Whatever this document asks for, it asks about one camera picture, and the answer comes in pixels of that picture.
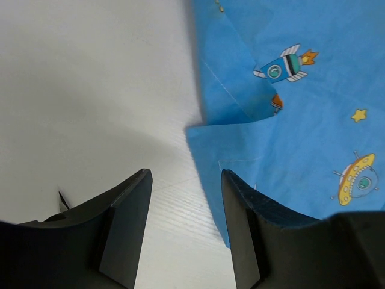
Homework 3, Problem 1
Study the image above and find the blue space-print cloth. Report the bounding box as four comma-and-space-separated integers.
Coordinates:
187, 1, 384, 242

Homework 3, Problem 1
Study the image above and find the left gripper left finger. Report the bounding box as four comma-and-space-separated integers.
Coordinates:
1, 169, 153, 288

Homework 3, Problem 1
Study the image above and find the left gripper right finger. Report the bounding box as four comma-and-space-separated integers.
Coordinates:
221, 170, 384, 288

